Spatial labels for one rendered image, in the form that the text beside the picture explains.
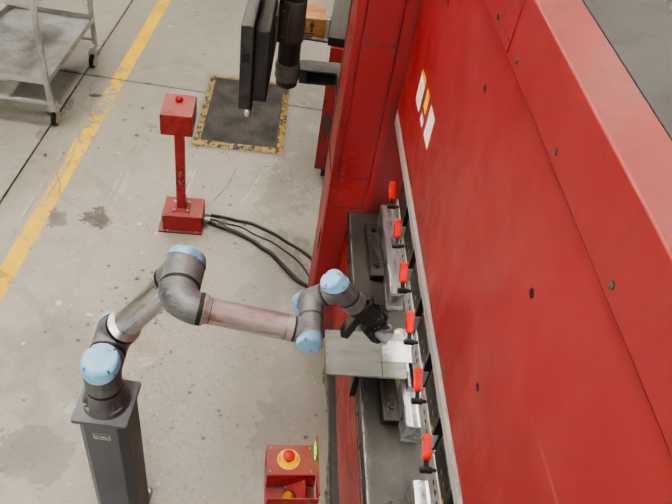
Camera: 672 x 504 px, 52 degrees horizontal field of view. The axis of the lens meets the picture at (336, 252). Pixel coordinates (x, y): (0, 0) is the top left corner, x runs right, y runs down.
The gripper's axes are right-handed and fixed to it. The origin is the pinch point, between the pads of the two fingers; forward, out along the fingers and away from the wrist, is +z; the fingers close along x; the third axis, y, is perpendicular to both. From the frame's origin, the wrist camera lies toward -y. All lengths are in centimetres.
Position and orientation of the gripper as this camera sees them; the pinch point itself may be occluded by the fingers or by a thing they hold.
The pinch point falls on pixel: (383, 341)
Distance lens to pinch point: 227.9
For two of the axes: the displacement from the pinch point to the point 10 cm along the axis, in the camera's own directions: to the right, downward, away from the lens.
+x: -0.3, -7.0, 7.1
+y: 8.4, -4.0, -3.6
